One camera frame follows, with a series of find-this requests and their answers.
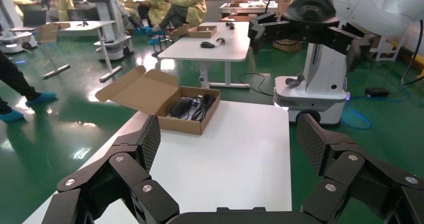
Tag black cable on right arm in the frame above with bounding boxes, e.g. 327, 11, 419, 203
400, 19, 424, 86

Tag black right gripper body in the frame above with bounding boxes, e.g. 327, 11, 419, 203
284, 0, 339, 45

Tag coiled black power cable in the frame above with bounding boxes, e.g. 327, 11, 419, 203
191, 94, 216, 122

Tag white metal stand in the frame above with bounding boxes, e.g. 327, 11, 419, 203
369, 34, 404, 62

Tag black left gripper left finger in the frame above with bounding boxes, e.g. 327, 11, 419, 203
41, 115, 180, 224

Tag brown cardboard storage box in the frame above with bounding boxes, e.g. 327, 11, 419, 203
95, 65, 222, 136

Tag white wheeled robot with column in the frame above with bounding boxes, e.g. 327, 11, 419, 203
273, 44, 349, 126

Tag black power adapter with cable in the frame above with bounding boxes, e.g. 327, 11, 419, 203
168, 97, 200, 119

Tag black floor cable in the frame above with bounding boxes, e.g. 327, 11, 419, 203
238, 72, 276, 97

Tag black mouse with cable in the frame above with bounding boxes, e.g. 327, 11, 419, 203
200, 37, 227, 49

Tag yellow pipe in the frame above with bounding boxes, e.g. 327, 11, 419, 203
390, 40, 424, 80

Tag tall brown cardboard box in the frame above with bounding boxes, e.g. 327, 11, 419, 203
277, 0, 292, 18

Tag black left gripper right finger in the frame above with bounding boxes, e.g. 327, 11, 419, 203
296, 113, 424, 224

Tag white pedestal table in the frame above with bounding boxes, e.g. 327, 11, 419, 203
158, 21, 252, 90

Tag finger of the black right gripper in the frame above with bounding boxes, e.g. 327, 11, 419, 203
327, 27, 367, 72
248, 12, 292, 53

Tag blue floor cable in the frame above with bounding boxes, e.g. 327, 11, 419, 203
342, 83, 413, 131

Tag white table with metal legs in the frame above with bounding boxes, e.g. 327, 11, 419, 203
9, 20, 123, 83

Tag low brown cardboard box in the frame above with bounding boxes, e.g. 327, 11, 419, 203
273, 39, 303, 53

